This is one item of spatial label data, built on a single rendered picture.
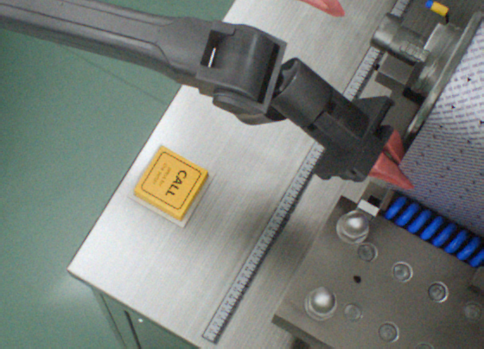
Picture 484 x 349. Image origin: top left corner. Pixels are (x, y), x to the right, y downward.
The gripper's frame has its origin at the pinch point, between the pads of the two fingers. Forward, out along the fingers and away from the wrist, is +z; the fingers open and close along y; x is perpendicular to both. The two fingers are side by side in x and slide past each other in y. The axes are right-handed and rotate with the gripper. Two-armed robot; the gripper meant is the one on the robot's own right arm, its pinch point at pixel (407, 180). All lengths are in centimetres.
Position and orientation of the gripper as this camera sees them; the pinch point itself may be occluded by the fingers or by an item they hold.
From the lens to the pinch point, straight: 125.7
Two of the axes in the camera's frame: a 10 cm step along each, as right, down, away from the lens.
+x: 4.3, -0.1, -9.1
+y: -5.0, 8.3, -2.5
